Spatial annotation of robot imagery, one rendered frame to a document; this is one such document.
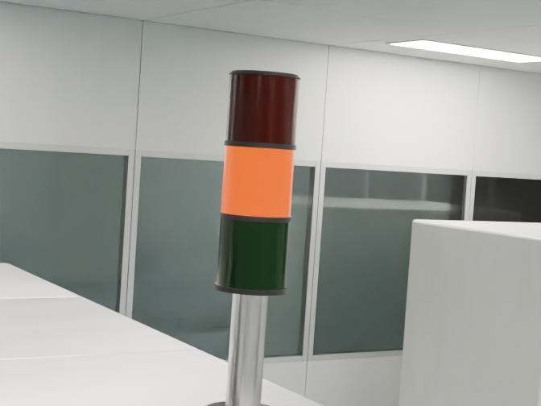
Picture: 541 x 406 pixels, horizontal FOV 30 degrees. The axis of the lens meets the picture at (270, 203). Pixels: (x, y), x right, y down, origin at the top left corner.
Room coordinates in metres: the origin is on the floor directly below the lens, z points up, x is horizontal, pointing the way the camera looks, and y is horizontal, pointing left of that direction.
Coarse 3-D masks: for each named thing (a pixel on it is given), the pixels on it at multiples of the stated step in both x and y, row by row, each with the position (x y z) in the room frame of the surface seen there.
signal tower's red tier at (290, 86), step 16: (240, 80) 0.69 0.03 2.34; (256, 80) 0.68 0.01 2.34; (272, 80) 0.68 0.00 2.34; (288, 80) 0.69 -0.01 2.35; (240, 96) 0.69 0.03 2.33; (256, 96) 0.68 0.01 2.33; (272, 96) 0.68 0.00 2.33; (288, 96) 0.69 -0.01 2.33; (240, 112) 0.69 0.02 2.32; (256, 112) 0.68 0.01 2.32; (272, 112) 0.68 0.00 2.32; (288, 112) 0.69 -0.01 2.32; (240, 128) 0.69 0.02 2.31; (256, 128) 0.68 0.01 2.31; (272, 128) 0.68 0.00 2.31; (288, 128) 0.69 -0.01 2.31
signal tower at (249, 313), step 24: (240, 72) 0.69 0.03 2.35; (264, 72) 0.68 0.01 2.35; (240, 144) 0.68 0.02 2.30; (264, 144) 0.68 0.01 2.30; (288, 144) 0.69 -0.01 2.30; (240, 216) 0.68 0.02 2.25; (216, 288) 0.70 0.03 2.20; (240, 312) 0.69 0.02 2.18; (264, 312) 0.70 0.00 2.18; (240, 336) 0.69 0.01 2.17; (264, 336) 0.70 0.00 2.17; (240, 360) 0.69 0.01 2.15; (240, 384) 0.69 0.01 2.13
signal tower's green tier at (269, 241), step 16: (224, 224) 0.69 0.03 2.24; (240, 224) 0.68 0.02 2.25; (256, 224) 0.68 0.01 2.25; (272, 224) 0.68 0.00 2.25; (288, 224) 0.70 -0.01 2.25; (224, 240) 0.69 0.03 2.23; (240, 240) 0.68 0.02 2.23; (256, 240) 0.68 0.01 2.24; (272, 240) 0.69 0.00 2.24; (288, 240) 0.70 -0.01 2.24; (224, 256) 0.69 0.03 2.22; (240, 256) 0.68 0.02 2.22; (256, 256) 0.68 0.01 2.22; (272, 256) 0.69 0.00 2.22; (224, 272) 0.69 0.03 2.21; (240, 272) 0.68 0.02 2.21; (256, 272) 0.68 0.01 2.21; (272, 272) 0.69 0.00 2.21; (240, 288) 0.68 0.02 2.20; (256, 288) 0.68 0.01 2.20; (272, 288) 0.69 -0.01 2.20
